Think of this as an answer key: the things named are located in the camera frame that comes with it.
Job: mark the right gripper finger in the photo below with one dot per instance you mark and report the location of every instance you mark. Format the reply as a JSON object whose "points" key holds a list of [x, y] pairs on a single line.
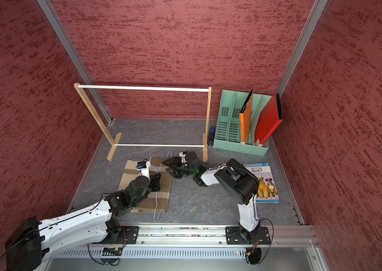
{"points": [[171, 162], [174, 173]]}

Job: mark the brown plaid scarf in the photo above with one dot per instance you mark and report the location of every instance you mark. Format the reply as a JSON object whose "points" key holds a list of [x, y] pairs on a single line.
{"points": [[156, 201]]}

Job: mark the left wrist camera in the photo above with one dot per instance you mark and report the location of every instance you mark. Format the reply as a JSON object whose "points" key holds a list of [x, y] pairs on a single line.
{"points": [[145, 164]]}

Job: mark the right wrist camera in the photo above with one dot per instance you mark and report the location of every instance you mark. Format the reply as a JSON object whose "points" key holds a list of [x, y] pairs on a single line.
{"points": [[182, 155]]}

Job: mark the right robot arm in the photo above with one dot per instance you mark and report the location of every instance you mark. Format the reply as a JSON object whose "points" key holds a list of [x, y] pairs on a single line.
{"points": [[241, 185]]}

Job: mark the aluminium corner post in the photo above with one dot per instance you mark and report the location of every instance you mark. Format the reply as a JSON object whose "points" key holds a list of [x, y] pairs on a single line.
{"points": [[309, 27], [65, 40]]}

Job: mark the orange folder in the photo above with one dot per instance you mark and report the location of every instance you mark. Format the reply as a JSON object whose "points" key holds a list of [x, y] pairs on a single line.
{"points": [[245, 117]]}

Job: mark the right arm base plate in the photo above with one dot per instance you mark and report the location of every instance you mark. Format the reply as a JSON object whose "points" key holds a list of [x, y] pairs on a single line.
{"points": [[239, 236]]}

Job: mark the left aluminium corner post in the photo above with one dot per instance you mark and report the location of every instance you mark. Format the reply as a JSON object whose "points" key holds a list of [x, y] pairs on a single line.
{"points": [[65, 40]]}

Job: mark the green file organizer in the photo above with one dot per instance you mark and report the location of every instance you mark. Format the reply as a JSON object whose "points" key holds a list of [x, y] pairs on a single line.
{"points": [[228, 127]]}

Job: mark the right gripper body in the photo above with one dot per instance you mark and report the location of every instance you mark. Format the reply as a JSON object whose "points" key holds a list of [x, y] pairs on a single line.
{"points": [[184, 169]]}

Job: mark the aluminium rail frame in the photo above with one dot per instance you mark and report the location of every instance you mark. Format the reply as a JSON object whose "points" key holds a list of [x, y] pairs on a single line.
{"points": [[176, 247]]}

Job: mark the right aluminium corner post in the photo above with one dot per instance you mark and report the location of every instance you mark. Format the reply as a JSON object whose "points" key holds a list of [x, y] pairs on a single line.
{"points": [[309, 27]]}

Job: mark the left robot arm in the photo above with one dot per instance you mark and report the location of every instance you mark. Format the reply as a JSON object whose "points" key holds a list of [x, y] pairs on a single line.
{"points": [[34, 241]]}

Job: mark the dog picture book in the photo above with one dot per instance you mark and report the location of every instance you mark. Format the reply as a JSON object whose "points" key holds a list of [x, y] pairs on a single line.
{"points": [[267, 191]]}

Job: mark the small blue black object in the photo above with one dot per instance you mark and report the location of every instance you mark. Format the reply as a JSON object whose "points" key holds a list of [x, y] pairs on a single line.
{"points": [[211, 135]]}

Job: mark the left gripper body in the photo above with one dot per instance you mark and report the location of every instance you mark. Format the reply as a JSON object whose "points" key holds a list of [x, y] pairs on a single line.
{"points": [[149, 187]]}

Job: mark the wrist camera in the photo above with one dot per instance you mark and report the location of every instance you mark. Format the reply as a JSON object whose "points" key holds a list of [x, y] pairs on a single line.
{"points": [[182, 155], [145, 164]]}

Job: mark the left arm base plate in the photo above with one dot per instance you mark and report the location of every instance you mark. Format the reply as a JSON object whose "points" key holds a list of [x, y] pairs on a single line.
{"points": [[122, 235]]}

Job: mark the red folder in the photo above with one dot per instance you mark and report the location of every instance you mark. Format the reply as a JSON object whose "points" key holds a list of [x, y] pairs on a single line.
{"points": [[269, 120]]}

